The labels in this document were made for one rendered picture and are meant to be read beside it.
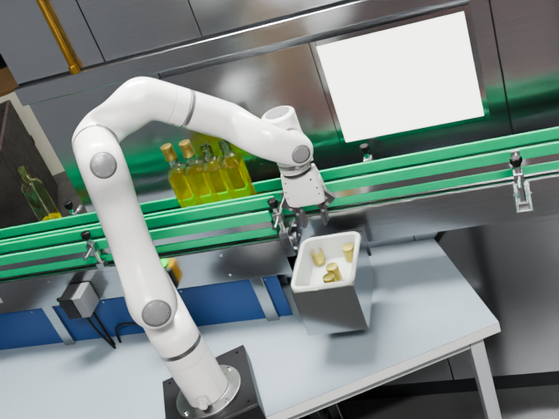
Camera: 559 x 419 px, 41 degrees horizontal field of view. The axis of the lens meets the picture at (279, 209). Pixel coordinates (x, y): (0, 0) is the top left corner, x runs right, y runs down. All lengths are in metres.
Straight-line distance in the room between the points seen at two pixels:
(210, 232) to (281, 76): 0.49
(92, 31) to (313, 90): 0.67
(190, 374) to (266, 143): 0.64
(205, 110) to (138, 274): 0.41
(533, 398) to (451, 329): 0.86
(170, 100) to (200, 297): 0.84
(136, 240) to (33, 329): 1.01
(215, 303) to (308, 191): 0.62
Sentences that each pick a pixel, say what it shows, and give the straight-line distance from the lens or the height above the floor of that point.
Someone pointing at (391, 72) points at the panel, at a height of 1.35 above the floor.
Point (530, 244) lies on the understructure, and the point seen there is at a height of 0.68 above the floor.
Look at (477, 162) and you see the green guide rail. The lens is 2.04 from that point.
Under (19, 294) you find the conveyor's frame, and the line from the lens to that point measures 2.57.
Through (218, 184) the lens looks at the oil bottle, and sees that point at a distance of 2.18.
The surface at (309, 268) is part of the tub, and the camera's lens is 2.10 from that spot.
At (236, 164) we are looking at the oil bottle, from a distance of 2.13.
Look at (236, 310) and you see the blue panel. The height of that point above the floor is 0.80.
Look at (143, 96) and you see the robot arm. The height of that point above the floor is 1.65.
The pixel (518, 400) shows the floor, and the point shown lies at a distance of 2.89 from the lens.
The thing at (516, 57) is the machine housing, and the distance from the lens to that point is 2.12.
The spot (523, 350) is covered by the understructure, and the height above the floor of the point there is 0.22.
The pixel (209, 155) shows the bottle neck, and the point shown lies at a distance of 2.15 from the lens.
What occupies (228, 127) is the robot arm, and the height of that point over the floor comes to 1.50.
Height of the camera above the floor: 2.18
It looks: 30 degrees down
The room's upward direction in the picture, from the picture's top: 21 degrees counter-clockwise
